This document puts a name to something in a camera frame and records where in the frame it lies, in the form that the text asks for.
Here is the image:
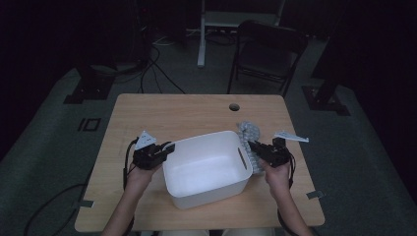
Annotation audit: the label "black cables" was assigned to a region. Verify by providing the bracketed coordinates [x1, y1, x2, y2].
[140, 44, 187, 95]

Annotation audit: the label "person's left hand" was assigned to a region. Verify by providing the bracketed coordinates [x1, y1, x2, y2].
[125, 161, 163, 195]

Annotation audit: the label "person's right hand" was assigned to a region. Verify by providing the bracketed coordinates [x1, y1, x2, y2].
[263, 159, 293, 199]

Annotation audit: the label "black stand with flat base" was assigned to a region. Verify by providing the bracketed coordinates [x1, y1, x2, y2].
[301, 0, 351, 117]
[62, 62, 116, 105]

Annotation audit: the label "left hand-held gripper cable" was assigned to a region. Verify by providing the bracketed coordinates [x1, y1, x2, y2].
[23, 137, 140, 236]

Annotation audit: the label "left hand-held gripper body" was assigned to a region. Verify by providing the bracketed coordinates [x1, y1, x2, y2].
[132, 130, 172, 171]

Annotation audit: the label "black folding chair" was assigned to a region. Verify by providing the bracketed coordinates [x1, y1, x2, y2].
[226, 20, 310, 98]

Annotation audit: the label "hand-held gripper cable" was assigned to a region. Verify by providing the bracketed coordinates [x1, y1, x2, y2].
[23, 137, 140, 236]
[276, 152, 297, 236]

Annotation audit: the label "white metal desk frame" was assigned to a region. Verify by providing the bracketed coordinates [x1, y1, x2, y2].
[196, 0, 286, 69]

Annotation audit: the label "grey tape strip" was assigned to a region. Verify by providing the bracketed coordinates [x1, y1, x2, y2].
[306, 190, 326, 201]

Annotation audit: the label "white plastic basket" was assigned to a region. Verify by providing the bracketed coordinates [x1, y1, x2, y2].
[161, 130, 255, 210]

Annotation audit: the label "right hand-held gripper cable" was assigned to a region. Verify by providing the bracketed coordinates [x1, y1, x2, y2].
[276, 152, 297, 236]

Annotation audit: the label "grey knitted cloth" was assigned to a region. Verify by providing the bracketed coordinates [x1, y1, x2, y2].
[236, 120, 267, 176]

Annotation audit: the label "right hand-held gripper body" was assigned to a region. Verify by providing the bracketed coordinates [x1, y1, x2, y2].
[259, 130, 310, 169]

